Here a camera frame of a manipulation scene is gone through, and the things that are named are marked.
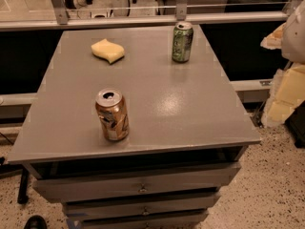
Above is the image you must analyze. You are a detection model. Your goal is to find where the metal guard rail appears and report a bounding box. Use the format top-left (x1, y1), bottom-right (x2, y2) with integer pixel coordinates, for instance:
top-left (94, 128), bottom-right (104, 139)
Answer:
top-left (0, 0), bottom-right (302, 31)

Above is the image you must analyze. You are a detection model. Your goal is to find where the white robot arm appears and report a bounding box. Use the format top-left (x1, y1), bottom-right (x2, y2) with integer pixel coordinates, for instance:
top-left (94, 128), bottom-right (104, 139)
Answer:
top-left (260, 0), bottom-right (305, 127)

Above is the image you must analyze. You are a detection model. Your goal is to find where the grey drawer cabinet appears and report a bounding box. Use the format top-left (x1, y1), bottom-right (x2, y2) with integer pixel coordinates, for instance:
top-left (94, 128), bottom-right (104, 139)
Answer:
top-left (9, 27), bottom-right (260, 229)

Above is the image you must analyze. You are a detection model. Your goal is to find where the green soda can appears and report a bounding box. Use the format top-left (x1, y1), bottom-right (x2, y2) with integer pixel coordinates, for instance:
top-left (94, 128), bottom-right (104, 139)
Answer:
top-left (172, 21), bottom-right (193, 63)

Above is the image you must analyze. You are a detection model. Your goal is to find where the black shoe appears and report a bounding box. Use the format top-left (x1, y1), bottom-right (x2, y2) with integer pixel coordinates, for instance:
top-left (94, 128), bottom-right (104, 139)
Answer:
top-left (24, 216), bottom-right (47, 229)

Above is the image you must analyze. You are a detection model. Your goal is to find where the orange soda can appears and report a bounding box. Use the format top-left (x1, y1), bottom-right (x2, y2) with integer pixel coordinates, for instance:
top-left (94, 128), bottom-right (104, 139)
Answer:
top-left (95, 88), bottom-right (129, 141)

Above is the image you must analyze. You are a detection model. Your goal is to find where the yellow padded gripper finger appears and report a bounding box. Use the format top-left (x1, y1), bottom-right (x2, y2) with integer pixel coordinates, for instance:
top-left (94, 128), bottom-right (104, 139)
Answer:
top-left (261, 63), bottom-right (305, 127)
top-left (260, 24), bottom-right (285, 50)

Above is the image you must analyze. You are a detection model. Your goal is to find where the yellow sponge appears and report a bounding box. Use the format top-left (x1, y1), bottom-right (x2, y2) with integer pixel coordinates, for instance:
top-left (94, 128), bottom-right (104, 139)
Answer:
top-left (91, 39), bottom-right (125, 64)

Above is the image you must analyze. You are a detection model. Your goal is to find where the black stand leg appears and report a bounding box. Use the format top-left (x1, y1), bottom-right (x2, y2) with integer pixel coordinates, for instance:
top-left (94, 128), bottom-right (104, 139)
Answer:
top-left (17, 169), bottom-right (29, 204)

